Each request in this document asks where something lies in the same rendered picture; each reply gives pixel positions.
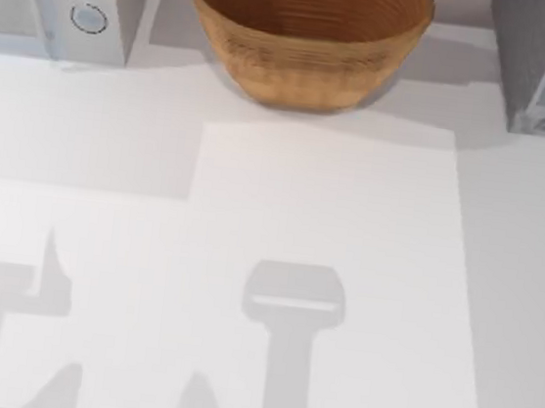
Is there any brown woven basket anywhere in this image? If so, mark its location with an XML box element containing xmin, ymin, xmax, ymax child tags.
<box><xmin>176</xmin><ymin>0</ymin><xmax>437</xmax><ymax>126</ymax></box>

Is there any round grey microwave knob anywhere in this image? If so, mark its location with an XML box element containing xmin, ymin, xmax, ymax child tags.
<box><xmin>68</xmin><ymin>0</ymin><xmax>112</xmax><ymax>37</ymax></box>

